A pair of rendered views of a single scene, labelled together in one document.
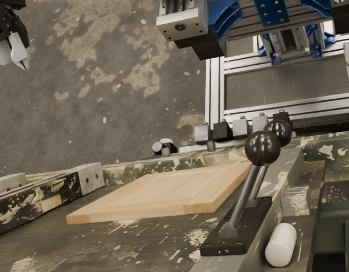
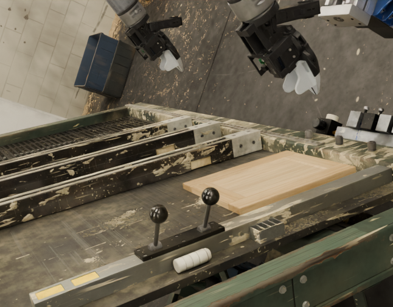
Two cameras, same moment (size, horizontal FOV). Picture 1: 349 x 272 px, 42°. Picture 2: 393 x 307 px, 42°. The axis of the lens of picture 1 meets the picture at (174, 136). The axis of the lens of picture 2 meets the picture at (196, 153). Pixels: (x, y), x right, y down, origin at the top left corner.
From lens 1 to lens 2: 0.85 m
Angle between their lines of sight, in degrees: 42
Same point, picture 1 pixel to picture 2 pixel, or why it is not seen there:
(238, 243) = (145, 255)
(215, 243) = (140, 251)
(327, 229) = not seen: hidden behind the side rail
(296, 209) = (255, 237)
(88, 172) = (244, 139)
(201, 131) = (353, 117)
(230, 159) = (340, 159)
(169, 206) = (222, 201)
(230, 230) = (150, 246)
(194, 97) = not seen: outside the picture
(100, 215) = (195, 190)
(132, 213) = not seen: hidden behind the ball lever
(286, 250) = (177, 265)
